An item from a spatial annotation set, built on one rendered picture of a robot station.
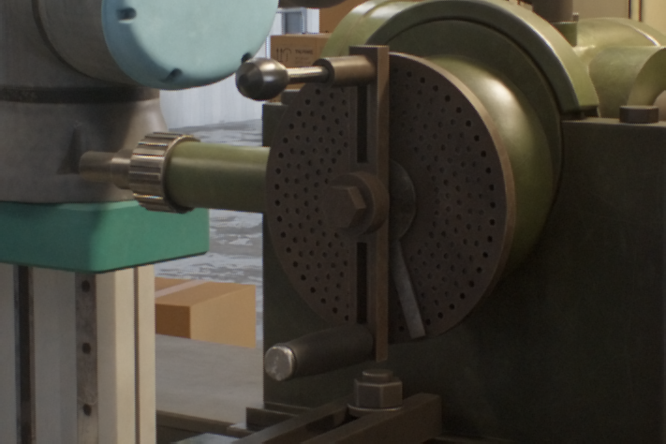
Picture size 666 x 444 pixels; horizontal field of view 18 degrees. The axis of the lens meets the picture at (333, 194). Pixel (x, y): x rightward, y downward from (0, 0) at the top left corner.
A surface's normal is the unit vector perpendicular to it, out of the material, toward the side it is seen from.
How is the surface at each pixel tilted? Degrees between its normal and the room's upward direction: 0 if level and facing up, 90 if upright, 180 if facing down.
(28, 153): 70
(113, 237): 90
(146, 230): 90
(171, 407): 0
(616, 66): 37
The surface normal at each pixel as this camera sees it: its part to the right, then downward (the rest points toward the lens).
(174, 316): -0.42, 0.11
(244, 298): 0.91, 0.05
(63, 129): 0.00, -0.23
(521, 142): 0.51, -0.21
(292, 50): -0.63, 0.09
